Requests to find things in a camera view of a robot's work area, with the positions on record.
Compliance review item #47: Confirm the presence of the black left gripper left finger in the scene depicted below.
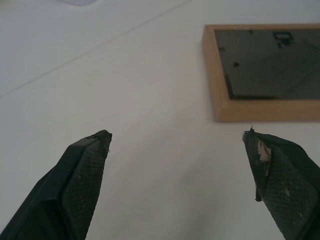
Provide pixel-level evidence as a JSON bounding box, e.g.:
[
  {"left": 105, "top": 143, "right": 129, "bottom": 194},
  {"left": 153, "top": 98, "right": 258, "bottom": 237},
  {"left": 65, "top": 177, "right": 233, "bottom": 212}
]
[{"left": 0, "top": 129, "right": 113, "bottom": 240}]

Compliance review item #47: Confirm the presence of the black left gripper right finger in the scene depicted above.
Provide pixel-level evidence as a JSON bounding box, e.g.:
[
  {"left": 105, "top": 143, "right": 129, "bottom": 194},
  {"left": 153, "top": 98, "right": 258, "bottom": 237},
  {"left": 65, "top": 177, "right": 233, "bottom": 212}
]
[{"left": 241, "top": 126, "right": 320, "bottom": 240}]

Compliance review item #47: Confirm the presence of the wooden picture frame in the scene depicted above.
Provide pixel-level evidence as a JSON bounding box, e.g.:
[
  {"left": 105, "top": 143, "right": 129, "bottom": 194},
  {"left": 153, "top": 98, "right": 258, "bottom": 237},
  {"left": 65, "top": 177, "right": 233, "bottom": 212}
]
[{"left": 201, "top": 23, "right": 320, "bottom": 123}]

